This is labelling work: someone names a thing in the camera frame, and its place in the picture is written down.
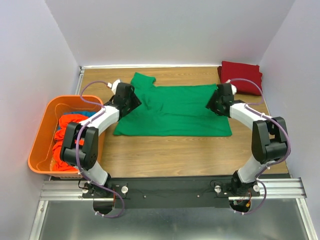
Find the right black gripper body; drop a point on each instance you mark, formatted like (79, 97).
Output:
(213, 104)

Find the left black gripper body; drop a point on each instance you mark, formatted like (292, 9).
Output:
(133, 103)

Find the green t shirt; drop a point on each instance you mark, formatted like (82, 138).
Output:
(172, 111)

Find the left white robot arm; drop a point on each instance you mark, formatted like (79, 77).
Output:
(80, 144)

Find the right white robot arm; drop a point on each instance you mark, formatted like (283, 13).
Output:
(269, 139)

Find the folded dark red t shirt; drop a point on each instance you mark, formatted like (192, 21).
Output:
(220, 73)

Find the blue t shirt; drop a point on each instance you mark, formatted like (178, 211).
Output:
(85, 113)

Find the orange t shirt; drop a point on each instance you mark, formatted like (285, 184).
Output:
(60, 166)

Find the orange plastic basket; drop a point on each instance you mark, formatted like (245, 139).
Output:
(41, 160)

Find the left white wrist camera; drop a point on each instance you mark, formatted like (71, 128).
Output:
(113, 86)

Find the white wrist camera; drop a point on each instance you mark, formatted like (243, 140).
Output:
(233, 87)
(113, 86)

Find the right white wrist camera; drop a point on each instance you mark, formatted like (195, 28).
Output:
(233, 87)

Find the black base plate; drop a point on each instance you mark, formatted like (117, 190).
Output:
(170, 192)

